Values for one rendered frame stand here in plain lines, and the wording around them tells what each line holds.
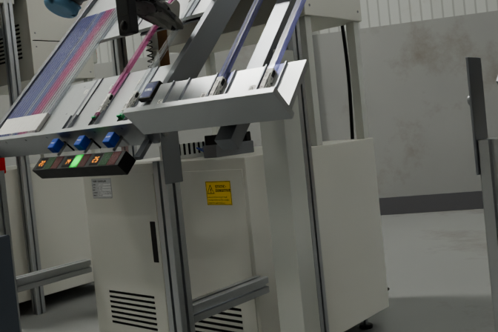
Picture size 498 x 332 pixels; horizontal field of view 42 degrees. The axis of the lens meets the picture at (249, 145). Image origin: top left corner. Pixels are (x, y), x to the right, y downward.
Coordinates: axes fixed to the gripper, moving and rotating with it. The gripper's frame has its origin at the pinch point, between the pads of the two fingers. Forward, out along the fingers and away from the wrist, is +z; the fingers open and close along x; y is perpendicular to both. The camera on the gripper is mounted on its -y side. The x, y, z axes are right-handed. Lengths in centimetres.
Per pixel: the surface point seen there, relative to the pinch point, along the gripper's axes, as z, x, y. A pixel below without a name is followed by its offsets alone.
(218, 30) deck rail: 5.1, -10.0, 0.7
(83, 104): -4.5, 22.4, -20.6
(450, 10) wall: 254, 57, 181
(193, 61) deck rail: 0.2, -10.0, -10.8
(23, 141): -8, 39, -31
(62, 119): -5.7, 27.5, -25.1
